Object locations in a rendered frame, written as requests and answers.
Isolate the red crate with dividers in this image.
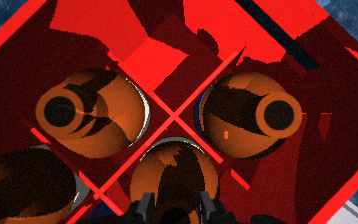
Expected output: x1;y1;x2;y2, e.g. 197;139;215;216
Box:
0;0;358;224

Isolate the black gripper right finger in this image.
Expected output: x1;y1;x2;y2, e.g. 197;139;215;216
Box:
197;191;288;224

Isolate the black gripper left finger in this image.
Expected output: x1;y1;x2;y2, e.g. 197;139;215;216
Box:
73;192;155;224

